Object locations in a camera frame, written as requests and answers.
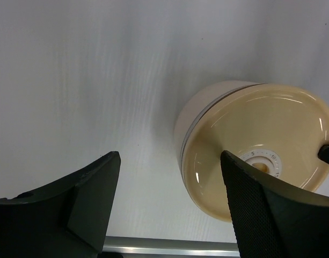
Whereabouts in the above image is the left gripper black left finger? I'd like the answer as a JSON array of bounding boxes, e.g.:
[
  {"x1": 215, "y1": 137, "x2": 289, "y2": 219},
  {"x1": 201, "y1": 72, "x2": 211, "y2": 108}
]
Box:
[{"x1": 0, "y1": 151, "x2": 121, "y2": 257}]

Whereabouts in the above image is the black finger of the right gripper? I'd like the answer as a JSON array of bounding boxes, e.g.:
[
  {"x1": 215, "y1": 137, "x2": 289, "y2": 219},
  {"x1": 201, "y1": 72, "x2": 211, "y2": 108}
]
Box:
[{"x1": 318, "y1": 144, "x2": 329, "y2": 164}]

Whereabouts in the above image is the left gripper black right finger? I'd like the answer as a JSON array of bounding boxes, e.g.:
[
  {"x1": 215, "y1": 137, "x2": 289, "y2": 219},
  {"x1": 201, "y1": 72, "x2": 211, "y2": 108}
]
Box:
[{"x1": 220, "y1": 150, "x2": 329, "y2": 257}]

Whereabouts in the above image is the beige lunch box lid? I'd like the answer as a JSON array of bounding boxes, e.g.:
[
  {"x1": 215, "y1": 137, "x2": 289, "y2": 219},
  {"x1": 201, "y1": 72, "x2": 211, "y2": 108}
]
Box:
[{"x1": 180, "y1": 84, "x2": 329, "y2": 221}]

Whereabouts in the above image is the aluminium front rail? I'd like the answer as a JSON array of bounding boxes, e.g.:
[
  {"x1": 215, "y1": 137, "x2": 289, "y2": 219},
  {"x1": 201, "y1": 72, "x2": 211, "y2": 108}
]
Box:
[{"x1": 103, "y1": 236, "x2": 240, "y2": 257}]

